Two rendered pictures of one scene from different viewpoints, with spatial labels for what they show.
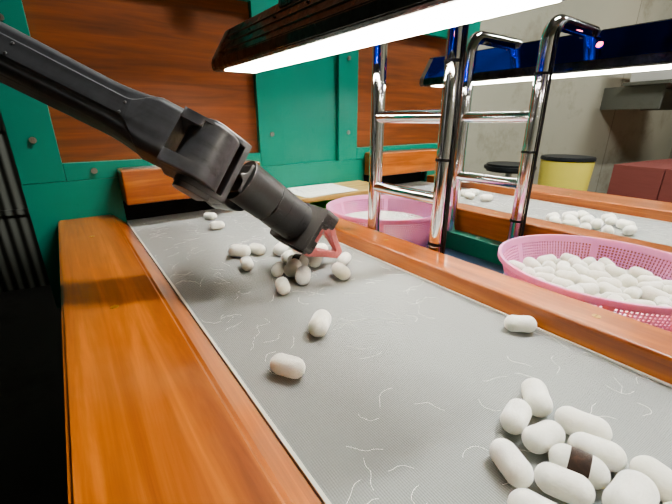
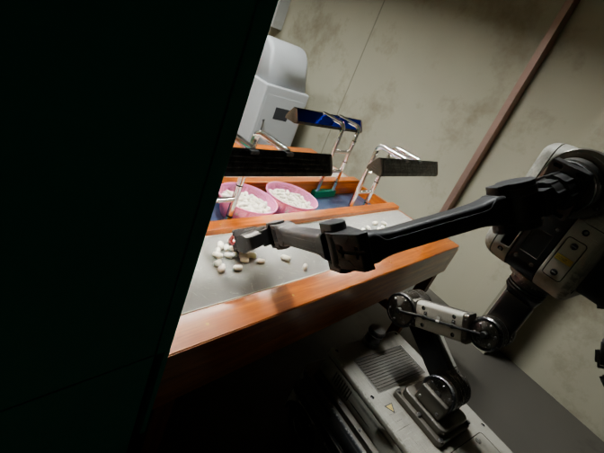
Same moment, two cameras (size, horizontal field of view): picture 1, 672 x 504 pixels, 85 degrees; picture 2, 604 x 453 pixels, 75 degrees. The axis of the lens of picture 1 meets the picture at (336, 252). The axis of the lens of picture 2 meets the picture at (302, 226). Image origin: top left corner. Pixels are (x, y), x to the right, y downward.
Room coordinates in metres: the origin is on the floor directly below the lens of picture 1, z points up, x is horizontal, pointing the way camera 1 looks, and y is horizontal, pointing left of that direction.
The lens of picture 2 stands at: (0.75, 1.16, 1.45)
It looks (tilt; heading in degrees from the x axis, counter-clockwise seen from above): 25 degrees down; 250
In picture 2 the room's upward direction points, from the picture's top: 23 degrees clockwise
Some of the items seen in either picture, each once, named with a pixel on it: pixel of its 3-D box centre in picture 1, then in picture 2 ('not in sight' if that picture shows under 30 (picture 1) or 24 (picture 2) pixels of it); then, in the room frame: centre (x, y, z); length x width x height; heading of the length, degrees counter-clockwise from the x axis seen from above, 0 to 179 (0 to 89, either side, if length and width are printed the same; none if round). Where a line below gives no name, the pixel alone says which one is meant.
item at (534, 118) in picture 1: (513, 148); not in sight; (0.80, -0.38, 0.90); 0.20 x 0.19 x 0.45; 36
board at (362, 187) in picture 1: (329, 191); not in sight; (1.00, 0.02, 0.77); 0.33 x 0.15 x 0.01; 126
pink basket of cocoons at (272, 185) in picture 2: not in sight; (288, 203); (0.24, -0.53, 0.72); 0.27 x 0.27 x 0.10
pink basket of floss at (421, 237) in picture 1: (383, 225); not in sight; (0.83, -0.11, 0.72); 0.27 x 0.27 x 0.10
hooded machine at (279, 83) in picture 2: not in sight; (267, 102); (0.11, -3.20, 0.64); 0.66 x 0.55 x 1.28; 116
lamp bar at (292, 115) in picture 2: not in sight; (329, 119); (0.07, -1.01, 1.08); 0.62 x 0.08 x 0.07; 36
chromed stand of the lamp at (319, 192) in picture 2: not in sight; (327, 155); (0.02, -0.94, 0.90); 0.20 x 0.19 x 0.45; 36
